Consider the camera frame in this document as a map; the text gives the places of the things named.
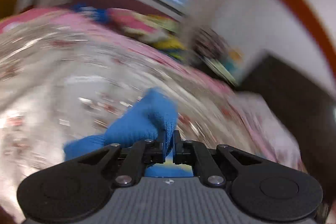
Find blue knitted striped sweater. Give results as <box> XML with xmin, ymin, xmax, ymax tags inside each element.
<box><xmin>63</xmin><ymin>88</ymin><xmax>193</xmax><ymax>178</ymax></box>

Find yellow green folded clothes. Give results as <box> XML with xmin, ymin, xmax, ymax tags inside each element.
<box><xmin>150</xmin><ymin>35</ymin><xmax>186</xmax><ymax>61</ymax></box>

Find blue clothes on sofa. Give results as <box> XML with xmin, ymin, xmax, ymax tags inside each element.
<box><xmin>71</xmin><ymin>3</ymin><xmax>109</xmax><ymax>24</ymax></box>

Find pink spotted pillow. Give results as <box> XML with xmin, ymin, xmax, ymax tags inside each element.
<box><xmin>237</xmin><ymin>93</ymin><xmax>302</xmax><ymax>169</ymax></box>

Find light green folded sheets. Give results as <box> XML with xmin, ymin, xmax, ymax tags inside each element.
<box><xmin>204</xmin><ymin>57</ymin><xmax>237</xmax><ymax>86</ymax></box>

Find yellow blue box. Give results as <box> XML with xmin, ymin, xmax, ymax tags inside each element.
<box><xmin>227</xmin><ymin>49</ymin><xmax>243</xmax><ymax>66</ymax></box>

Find dark floral bundle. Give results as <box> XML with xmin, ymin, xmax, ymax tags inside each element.
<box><xmin>193</xmin><ymin>28</ymin><xmax>228</xmax><ymax>60</ymax></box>

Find floral silver pink bedspread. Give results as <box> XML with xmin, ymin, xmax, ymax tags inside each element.
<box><xmin>0</xmin><ymin>7</ymin><xmax>302</xmax><ymax>217</ymax></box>

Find pink floral folded quilt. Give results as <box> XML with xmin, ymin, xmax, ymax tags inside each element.
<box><xmin>108</xmin><ymin>8</ymin><xmax>179</xmax><ymax>44</ymax></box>

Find dark wooden headboard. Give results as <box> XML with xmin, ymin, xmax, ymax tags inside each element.
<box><xmin>238</xmin><ymin>54</ymin><xmax>335</xmax><ymax>202</ymax></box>

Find beige right curtain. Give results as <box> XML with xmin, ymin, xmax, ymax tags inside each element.
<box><xmin>179</xmin><ymin>0</ymin><xmax>216</xmax><ymax>65</ymax></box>

